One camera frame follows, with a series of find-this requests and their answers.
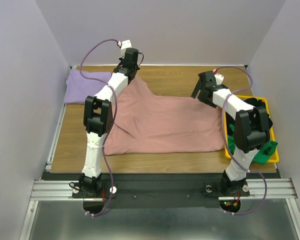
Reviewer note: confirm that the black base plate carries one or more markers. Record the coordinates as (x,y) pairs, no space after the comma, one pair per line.
(134,191)

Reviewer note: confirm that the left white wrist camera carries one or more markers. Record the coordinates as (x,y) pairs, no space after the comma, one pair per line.
(124,45)

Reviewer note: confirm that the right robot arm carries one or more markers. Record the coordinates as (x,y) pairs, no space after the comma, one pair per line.
(251,131)

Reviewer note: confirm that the yellow plastic bin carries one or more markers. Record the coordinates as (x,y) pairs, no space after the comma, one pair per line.
(262,98)

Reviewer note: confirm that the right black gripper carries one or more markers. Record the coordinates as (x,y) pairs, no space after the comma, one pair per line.
(203,91)

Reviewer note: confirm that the left silver knob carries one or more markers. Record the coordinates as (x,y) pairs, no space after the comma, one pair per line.
(113,190)

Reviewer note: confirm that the green t-shirt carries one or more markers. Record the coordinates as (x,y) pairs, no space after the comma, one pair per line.
(267,154)

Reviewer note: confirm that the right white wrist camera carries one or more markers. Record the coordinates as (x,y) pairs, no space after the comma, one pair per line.
(218,77)

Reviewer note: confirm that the pink t-shirt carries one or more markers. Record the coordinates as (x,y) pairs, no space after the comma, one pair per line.
(147,123)

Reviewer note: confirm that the silver knob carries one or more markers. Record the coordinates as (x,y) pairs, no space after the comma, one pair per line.
(208,189)
(113,190)

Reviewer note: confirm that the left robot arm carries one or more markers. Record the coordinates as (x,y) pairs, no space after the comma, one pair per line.
(98,119)

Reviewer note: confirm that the black t-shirt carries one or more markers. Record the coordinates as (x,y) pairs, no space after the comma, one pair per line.
(257,104)

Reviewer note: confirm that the folded purple t-shirt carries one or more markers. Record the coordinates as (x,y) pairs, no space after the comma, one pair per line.
(78,87)

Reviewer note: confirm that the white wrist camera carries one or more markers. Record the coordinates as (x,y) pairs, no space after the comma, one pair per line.
(218,77)
(124,45)

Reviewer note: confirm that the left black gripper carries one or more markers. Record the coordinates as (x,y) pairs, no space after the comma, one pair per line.
(121,60)

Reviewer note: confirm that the right silver knob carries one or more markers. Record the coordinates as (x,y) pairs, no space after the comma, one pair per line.
(208,189)

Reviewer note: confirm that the electronics board with leds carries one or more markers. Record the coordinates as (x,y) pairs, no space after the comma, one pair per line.
(231,205)

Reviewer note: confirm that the aluminium frame rail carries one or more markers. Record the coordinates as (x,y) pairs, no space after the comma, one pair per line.
(42,114)

